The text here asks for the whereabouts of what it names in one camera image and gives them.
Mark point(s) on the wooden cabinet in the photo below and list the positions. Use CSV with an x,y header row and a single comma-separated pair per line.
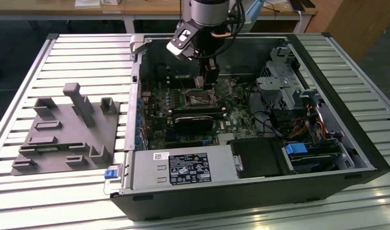
x,y
359,24

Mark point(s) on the black plastic drive cover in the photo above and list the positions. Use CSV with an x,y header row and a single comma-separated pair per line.
x,y
262,155

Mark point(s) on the wooden desk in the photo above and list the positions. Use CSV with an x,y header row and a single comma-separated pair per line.
x,y
54,12

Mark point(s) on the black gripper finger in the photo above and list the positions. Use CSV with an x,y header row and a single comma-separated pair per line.
x,y
212,75
201,68

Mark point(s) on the blue case latch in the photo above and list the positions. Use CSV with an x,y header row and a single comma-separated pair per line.
x,y
112,173

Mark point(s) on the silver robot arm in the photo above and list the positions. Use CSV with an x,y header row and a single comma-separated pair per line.
x,y
208,12

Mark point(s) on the grey power supply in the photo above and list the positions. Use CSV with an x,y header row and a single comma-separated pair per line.
x,y
150,170

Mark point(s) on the grey parts rack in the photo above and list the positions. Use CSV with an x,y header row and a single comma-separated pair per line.
x,y
70,134

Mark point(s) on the green motherboard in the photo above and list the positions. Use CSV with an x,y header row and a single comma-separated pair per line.
x,y
237,117

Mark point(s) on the CPU socket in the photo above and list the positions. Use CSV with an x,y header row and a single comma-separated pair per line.
x,y
197,98

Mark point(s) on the small silver heatsink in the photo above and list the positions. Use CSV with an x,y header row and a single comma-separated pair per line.
x,y
224,139

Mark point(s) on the black RAM stick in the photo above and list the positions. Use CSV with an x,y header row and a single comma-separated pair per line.
x,y
198,109

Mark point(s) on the blue disk carrier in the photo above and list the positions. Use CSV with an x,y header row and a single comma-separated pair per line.
x,y
296,148

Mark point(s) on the silver CPU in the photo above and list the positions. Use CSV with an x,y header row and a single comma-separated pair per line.
x,y
200,82

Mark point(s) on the black RAM slot row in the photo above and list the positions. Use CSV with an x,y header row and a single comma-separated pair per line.
x,y
185,80

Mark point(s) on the black white box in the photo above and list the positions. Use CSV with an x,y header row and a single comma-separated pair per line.
x,y
110,2

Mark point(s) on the metal drive cage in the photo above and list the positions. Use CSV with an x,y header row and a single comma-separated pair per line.
x,y
278,83

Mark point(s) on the black graphics card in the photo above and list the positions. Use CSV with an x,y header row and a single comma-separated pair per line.
x,y
194,123

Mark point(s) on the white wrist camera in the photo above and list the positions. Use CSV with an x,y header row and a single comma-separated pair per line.
x,y
182,40

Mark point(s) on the black open PC case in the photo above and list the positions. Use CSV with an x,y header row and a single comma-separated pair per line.
x,y
246,196

